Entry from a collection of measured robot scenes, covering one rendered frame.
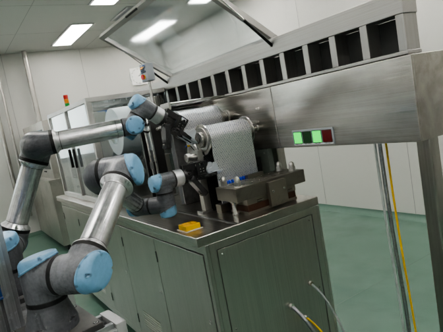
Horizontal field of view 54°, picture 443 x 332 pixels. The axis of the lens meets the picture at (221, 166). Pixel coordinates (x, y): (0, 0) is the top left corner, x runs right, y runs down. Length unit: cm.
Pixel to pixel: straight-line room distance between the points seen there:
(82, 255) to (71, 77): 644
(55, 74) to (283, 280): 613
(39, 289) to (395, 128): 128
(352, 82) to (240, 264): 85
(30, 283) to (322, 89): 129
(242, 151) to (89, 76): 579
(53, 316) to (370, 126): 126
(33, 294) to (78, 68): 648
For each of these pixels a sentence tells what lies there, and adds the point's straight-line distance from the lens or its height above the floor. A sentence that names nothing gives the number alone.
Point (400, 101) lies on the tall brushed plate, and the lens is 166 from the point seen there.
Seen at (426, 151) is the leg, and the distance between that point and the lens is 183.
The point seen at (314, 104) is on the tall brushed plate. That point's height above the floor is 132.
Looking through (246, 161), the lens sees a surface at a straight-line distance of 213.
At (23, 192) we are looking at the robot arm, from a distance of 195.
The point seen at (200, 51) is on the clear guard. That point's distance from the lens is 253.
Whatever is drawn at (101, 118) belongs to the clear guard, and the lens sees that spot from 290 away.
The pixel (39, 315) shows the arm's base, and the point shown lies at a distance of 141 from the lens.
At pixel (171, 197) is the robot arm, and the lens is 189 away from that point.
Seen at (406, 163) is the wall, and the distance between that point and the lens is 458.
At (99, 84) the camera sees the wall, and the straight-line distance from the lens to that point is 773.
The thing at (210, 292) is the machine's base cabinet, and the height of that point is 66.
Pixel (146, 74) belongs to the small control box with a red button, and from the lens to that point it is 256.
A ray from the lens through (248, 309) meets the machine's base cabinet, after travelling 192.
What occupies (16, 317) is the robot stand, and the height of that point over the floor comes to 83.
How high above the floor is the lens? 136
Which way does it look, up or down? 7 degrees down
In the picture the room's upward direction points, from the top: 10 degrees counter-clockwise
